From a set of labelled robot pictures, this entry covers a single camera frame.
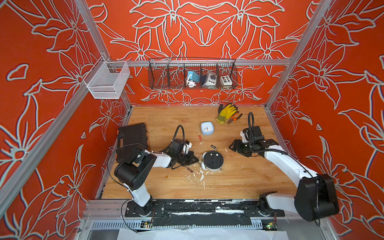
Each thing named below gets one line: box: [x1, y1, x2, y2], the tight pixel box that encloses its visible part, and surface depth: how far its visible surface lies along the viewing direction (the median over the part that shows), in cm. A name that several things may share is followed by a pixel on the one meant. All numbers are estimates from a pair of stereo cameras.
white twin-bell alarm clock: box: [201, 150, 224, 172], surface depth 86 cm
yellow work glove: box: [216, 104, 237, 124], surface depth 116 cm
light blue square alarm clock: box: [201, 121, 215, 136], surface depth 104 cm
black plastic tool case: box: [115, 123, 149, 163], surface depth 98 cm
